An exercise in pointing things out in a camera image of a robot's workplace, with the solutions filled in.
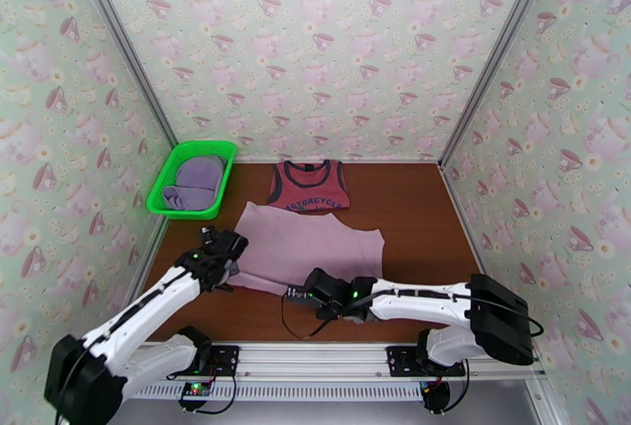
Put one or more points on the controller board with orange connector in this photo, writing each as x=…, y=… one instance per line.
x=436, y=396

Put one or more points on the aluminium front frame rail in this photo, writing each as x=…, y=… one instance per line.
x=315, y=357

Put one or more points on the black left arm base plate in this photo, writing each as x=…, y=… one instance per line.
x=224, y=359

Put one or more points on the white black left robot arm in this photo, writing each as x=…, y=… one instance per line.
x=143, y=300

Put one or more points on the red printed tank top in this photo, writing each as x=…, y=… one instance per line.
x=308, y=187

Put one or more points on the aluminium table side rail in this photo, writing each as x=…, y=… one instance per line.
x=463, y=221
x=148, y=261

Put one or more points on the lavender purple cloth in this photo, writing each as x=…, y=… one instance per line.
x=197, y=177

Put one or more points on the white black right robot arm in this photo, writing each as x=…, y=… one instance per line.
x=419, y=293

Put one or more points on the aluminium corner post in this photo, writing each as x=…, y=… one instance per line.
x=123, y=44
x=498, y=44

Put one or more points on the controller board with green light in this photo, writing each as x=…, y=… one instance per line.
x=196, y=391

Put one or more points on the green plastic laundry basket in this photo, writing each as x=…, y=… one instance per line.
x=162, y=192

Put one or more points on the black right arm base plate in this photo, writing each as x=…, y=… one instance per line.
x=402, y=359

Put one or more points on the pale pink shirt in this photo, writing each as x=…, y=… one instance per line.
x=305, y=246

